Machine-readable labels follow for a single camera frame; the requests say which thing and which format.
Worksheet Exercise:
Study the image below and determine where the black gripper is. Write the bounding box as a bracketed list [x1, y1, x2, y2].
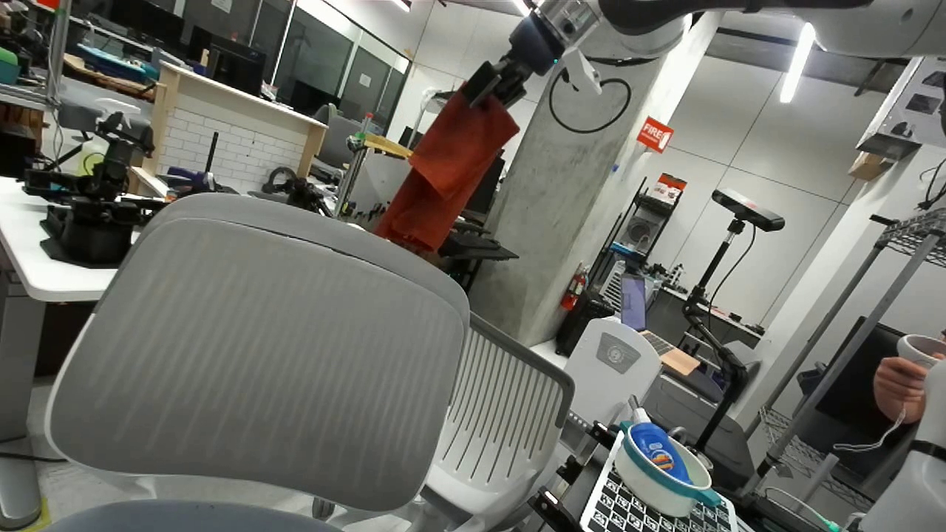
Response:
[459, 37, 545, 117]

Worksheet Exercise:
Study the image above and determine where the orange terry towel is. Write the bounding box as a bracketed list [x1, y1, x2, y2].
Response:
[376, 90, 524, 262]

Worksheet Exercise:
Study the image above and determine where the grey chair slotted white shell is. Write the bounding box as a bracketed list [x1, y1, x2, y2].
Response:
[422, 313, 580, 532]

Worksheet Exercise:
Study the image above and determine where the grey ribbed office chair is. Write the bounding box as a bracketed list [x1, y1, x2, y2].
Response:
[41, 189, 472, 532]

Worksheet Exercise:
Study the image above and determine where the bystander hand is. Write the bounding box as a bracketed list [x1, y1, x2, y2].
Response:
[872, 355, 932, 426]

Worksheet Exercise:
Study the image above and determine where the red fire extinguisher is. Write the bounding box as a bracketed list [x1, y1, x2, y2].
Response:
[558, 266, 591, 316]

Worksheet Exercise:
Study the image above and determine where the white brick pattern box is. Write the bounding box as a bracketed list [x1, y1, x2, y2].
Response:
[146, 66, 332, 196]

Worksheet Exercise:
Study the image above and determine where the white plastic jug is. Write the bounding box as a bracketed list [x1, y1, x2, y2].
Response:
[561, 316, 666, 430]

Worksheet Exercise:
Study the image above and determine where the ceiling tube light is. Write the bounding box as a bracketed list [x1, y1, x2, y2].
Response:
[778, 21, 823, 106]

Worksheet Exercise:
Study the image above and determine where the blue bottle white cap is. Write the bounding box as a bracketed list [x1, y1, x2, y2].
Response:
[626, 408, 699, 485]

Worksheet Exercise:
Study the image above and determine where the white bowl teal rim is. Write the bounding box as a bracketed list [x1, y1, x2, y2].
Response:
[614, 423, 716, 522]

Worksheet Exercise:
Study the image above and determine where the checkered marker board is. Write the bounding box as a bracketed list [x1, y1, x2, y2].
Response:
[577, 431, 743, 532]

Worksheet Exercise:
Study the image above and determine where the white work table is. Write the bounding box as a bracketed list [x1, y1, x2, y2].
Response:
[0, 176, 131, 446]

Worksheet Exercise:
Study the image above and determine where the white cup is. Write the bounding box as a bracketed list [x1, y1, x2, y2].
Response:
[895, 334, 946, 369]

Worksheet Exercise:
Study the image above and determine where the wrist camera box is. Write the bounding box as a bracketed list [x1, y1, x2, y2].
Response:
[539, 0, 605, 55]

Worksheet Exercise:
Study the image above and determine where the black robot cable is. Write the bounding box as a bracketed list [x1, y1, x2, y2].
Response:
[546, 68, 637, 136]

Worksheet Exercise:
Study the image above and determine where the red wall sign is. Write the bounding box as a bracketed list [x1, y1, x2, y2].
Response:
[637, 117, 676, 157]

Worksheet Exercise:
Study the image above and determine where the black camera on stand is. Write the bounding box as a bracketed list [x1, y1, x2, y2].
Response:
[676, 188, 789, 455]

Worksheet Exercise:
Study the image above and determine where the black camera rig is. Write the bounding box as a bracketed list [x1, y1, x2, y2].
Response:
[38, 109, 172, 273]

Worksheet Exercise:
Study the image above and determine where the metal wire shelf rack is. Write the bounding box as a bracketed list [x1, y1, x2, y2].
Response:
[752, 210, 946, 485]

